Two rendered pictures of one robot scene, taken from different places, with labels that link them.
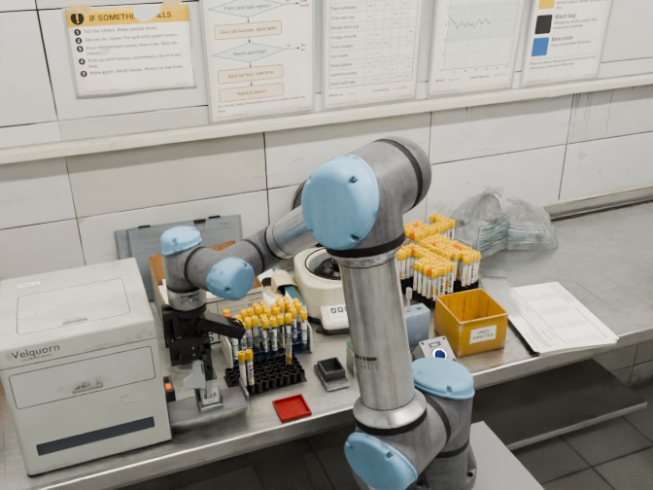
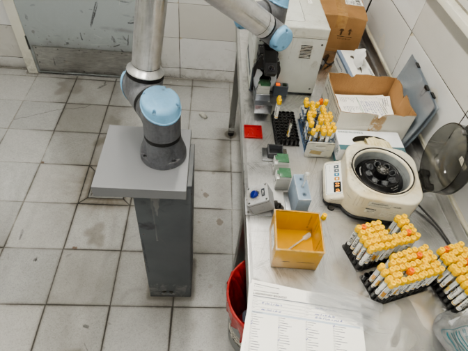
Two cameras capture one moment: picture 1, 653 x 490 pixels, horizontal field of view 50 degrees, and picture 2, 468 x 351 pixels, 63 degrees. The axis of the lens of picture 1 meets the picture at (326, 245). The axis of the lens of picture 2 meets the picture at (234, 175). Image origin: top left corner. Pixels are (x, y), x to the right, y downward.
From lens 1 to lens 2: 1.72 m
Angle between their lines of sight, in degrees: 79
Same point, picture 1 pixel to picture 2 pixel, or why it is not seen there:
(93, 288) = (297, 14)
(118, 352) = not seen: hidden behind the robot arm
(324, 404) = (250, 145)
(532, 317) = (303, 310)
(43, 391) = not seen: hidden behind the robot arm
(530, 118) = not seen: outside the picture
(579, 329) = (270, 341)
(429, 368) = (164, 95)
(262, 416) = (251, 120)
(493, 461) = (153, 178)
